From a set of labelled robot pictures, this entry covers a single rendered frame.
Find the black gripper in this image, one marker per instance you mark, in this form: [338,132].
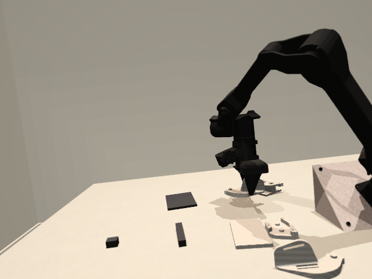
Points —
[252,167]

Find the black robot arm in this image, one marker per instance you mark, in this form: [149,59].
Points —
[321,59]

